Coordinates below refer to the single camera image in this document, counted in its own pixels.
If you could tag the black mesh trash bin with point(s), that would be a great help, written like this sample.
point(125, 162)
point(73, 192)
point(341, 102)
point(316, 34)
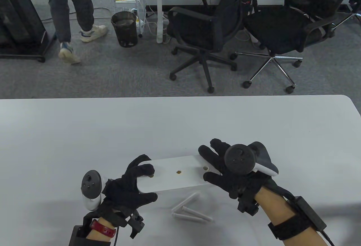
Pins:
point(124, 31)

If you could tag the person's right hand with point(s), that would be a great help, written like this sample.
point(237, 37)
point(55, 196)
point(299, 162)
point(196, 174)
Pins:
point(239, 185)

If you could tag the person's right forearm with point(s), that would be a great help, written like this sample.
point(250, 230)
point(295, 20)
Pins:
point(270, 203)

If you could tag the black cabinet on wheeled stand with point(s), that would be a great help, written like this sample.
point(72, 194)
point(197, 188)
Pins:
point(17, 12)

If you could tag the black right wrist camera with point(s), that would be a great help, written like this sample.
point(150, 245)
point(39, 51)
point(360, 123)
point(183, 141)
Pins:
point(248, 206)

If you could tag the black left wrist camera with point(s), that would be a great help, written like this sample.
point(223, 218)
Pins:
point(138, 225)

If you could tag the person's left hand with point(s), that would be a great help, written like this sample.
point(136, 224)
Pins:
point(124, 189)

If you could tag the red wristband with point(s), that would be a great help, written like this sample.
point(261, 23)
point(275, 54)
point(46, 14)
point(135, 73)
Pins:
point(103, 229)

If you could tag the white Hanoi Tower base lid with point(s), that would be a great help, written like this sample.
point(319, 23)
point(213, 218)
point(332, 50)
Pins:
point(169, 181)

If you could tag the black right forearm pack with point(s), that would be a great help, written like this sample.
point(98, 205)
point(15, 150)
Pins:
point(308, 213)

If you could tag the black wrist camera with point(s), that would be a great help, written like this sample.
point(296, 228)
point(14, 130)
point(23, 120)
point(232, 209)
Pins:
point(248, 206)
point(138, 225)

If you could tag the black office chair chrome base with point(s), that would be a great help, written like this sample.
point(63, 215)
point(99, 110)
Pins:
point(276, 29)

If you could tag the person's left forearm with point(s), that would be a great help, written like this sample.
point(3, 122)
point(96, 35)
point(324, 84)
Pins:
point(97, 234)

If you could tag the right grey white controller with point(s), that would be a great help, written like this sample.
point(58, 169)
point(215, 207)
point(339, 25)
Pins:
point(239, 158)

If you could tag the grey white controller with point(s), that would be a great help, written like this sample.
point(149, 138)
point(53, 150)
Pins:
point(90, 182)
point(239, 158)

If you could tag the black left forearm pack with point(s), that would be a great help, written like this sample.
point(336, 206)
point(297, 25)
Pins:
point(77, 237)

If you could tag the left grey white controller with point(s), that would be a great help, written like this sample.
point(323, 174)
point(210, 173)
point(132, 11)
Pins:
point(90, 182)

